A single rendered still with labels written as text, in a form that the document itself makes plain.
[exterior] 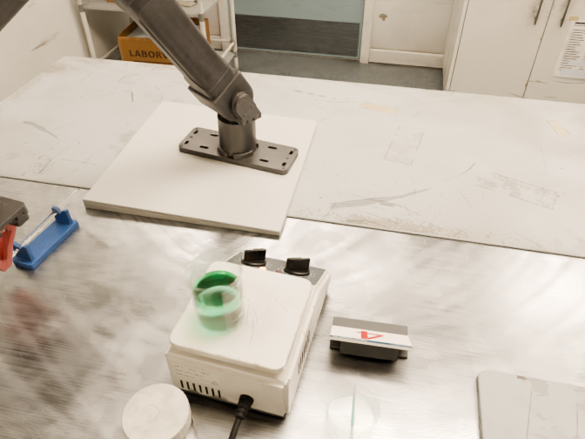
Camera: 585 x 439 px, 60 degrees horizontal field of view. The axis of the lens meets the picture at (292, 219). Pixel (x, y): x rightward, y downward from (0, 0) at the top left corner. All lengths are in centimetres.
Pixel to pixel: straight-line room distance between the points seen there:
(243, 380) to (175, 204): 36
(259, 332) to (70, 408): 22
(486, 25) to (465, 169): 203
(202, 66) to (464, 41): 229
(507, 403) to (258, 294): 28
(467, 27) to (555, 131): 185
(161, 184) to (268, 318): 38
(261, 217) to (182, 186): 15
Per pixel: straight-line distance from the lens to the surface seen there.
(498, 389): 61
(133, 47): 288
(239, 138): 84
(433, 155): 94
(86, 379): 63
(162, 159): 89
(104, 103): 115
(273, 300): 54
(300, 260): 61
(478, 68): 299
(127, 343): 64
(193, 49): 73
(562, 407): 63
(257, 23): 363
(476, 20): 289
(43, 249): 78
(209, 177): 84
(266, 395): 53
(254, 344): 51
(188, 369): 54
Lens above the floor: 140
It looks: 40 degrees down
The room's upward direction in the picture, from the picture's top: straight up
